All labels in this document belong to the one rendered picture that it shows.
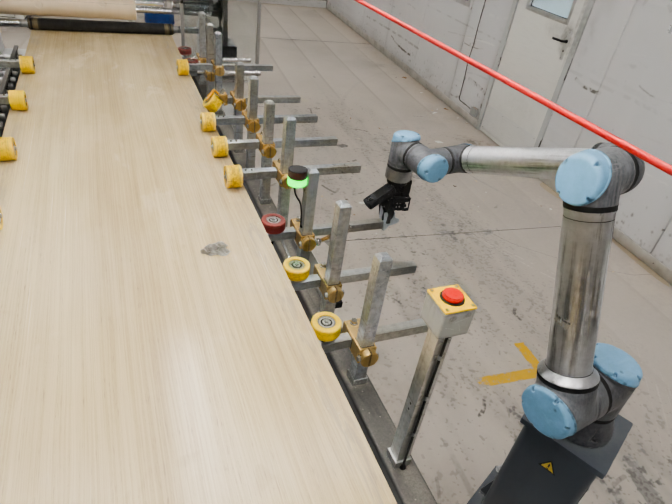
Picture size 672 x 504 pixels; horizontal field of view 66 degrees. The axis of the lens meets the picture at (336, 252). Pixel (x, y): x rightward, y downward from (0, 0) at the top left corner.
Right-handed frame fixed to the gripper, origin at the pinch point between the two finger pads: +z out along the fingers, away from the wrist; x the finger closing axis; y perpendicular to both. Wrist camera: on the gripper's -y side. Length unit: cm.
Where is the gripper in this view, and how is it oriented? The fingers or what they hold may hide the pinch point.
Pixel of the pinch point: (381, 227)
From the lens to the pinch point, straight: 190.2
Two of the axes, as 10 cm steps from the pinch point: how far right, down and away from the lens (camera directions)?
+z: -1.2, 8.1, 5.7
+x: -3.6, -5.7, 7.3
